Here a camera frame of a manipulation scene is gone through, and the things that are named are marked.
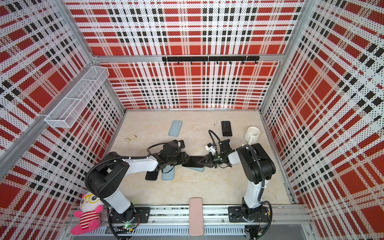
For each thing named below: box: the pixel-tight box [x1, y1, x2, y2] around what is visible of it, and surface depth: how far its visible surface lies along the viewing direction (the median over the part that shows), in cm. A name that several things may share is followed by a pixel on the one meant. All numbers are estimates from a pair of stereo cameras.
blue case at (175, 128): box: [168, 120, 183, 137], surface depth 113 cm
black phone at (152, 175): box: [145, 169, 159, 181], surface depth 88 cm
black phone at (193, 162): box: [182, 156, 205, 168], surface depth 91 cm
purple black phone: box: [221, 121, 233, 137], surface depth 113 cm
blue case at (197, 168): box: [187, 166, 205, 172], surface depth 91 cm
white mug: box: [244, 126, 261, 145], surface depth 100 cm
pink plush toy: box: [71, 191, 104, 236], surface depth 71 cm
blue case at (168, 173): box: [161, 165, 175, 181], surface depth 88 cm
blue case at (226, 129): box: [220, 120, 233, 138], surface depth 113 cm
